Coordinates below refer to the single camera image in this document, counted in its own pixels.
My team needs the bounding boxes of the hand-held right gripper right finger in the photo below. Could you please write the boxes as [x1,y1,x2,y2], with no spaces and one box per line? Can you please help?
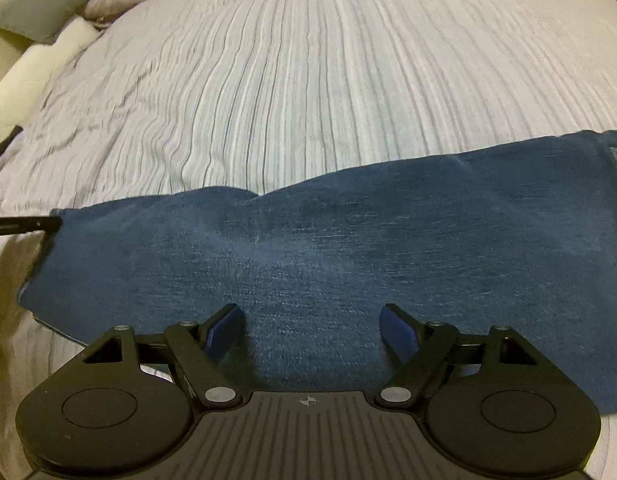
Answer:
[376,303,537,407]

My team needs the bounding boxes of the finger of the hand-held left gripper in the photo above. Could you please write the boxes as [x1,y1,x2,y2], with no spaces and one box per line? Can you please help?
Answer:
[0,216,63,242]

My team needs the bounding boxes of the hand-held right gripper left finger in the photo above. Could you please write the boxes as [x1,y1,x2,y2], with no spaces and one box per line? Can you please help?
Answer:
[83,303,247,409]

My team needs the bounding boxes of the blue denim jeans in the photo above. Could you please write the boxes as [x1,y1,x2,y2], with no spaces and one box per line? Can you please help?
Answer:
[16,129,617,418]

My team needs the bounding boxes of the white fluffy pillow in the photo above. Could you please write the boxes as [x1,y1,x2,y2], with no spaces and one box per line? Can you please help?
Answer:
[0,17,100,144]

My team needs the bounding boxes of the beige headboard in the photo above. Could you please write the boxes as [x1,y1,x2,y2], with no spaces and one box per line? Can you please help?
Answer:
[0,0,102,92]

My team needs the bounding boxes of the grey pillow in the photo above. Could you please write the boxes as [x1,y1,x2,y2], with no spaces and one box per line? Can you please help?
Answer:
[0,0,92,45]

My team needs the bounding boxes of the grey striped bed cover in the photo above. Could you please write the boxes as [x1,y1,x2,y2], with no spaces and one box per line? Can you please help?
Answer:
[0,0,617,480]

